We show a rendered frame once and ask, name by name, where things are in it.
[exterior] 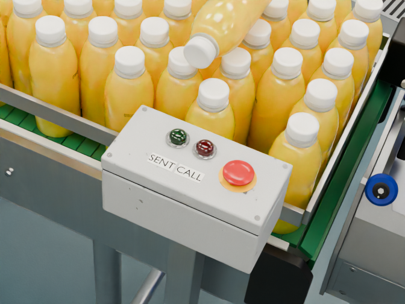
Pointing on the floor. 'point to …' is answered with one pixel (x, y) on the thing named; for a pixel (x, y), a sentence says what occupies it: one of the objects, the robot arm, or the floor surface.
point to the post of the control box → (183, 274)
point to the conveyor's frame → (60, 189)
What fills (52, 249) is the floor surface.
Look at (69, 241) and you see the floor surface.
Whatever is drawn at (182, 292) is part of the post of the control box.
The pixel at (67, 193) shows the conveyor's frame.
